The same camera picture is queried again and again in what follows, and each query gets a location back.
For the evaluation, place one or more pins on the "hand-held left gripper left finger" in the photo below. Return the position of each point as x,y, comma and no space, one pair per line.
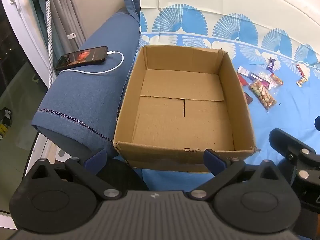
96,159

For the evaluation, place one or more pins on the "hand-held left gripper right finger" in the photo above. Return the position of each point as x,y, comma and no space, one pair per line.
212,159

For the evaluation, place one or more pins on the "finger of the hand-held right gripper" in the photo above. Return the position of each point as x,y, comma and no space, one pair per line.
287,142
317,122

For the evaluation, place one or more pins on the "yellow snack bar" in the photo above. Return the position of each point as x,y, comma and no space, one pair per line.
301,81

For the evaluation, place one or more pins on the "brown cardboard box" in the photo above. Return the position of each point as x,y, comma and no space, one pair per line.
180,120

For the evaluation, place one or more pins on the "clear packet of coated nuts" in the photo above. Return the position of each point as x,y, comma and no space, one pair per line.
262,95

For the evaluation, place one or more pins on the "red stick sachet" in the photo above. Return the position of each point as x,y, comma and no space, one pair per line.
299,70

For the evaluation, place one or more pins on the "small orange snack packet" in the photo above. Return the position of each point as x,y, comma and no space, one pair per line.
277,79

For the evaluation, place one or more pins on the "dark red packet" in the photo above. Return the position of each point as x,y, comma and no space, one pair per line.
248,98

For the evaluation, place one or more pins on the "clear bag of candies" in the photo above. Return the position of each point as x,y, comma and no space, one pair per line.
264,78

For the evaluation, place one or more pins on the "purple chocolate bar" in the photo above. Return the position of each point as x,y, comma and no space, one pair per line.
271,65

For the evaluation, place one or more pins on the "red snack packet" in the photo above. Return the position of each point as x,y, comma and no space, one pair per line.
242,80

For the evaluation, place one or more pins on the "white and pink packet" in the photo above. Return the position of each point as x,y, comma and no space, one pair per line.
246,72

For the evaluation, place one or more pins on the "blue and white printed blanket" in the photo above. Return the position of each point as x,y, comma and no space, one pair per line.
280,120

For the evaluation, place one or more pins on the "blue fabric sofa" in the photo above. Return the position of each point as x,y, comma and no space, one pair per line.
85,100

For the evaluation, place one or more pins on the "yellow and black object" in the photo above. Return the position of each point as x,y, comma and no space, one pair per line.
5,123

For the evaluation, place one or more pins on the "black smartphone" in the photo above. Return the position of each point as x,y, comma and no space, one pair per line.
80,58

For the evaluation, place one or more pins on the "white plastic clip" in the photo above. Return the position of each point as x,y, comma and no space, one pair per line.
72,35

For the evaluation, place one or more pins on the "grey curtain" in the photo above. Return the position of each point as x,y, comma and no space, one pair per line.
66,12

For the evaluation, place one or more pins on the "white window frame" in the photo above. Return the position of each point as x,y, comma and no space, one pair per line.
22,27

